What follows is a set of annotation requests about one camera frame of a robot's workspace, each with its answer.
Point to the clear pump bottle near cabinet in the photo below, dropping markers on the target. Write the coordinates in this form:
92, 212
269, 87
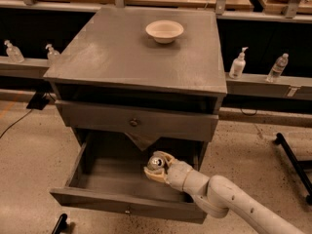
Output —
52, 53

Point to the grey upper drawer with knob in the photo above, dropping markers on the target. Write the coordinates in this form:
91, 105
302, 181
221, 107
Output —
139, 121

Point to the black stand leg right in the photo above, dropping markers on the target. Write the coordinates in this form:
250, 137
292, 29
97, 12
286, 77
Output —
300, 166

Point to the white pump lotion bottle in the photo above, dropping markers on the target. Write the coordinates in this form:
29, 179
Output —
238, 65

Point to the green white 7up can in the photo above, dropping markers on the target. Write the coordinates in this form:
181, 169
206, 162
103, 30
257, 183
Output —
155, 163

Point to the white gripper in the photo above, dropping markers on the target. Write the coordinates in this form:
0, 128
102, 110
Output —
177, 174

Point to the clear pump bottle far left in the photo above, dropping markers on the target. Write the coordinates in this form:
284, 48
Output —
13, 52

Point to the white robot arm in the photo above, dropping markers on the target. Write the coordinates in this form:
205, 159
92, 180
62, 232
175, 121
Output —
215, 195

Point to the clear plastic water bottle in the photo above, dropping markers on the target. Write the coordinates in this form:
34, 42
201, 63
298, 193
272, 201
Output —
277, 68

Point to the white paper bowl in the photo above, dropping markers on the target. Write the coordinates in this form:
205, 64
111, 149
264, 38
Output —
164, 31

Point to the grey wooden drawer cabinet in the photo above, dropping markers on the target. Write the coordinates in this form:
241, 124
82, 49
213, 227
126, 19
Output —
113, 61

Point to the open grey lower drawer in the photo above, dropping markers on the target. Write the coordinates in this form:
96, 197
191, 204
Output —
108, 176

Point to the white paper under drawer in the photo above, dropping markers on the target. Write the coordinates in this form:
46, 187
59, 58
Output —
142, 142

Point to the black stand foot bottom left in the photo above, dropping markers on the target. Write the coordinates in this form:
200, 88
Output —
61, 224

